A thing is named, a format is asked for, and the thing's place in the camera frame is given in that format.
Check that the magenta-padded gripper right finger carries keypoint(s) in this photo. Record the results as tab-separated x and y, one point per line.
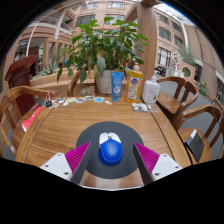
146	157

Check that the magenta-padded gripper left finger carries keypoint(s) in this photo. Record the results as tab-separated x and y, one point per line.
77	156

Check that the blue and white computer mouse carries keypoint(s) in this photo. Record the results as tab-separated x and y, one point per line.
110	151

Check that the round dark grey mouse pad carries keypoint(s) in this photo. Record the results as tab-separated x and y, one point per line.
128	133

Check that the wooden armchair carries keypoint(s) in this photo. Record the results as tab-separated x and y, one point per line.
23	91
171	103
185	135
72	85

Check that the black box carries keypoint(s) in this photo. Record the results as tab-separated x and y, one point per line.
195	145

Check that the clear plastic wrapper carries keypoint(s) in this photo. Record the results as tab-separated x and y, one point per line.
141	107

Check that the red booklet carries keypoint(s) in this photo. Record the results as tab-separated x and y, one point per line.
31	119

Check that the key bunch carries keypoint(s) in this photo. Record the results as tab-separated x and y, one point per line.
48	102

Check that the blue and white sticker card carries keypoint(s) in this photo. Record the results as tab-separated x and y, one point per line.
99	99

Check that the white pump bottle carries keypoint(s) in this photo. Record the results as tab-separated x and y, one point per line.
150	91

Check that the yellow liquid soap bottle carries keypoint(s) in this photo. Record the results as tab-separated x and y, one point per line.
133	85

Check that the blue squeeze tube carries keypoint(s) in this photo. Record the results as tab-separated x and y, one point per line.
117	85

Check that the long wooden planter box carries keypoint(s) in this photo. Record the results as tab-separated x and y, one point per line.
46	79

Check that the dark parked car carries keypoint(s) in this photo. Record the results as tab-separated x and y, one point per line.
161	70

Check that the yellow flowering plant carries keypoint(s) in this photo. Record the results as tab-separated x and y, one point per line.
203	88

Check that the dark red wooden lectern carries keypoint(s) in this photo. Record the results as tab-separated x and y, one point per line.
20	75

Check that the white statue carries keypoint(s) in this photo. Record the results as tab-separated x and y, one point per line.
176	60

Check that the green plant in white pot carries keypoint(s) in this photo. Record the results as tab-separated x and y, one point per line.
106	46

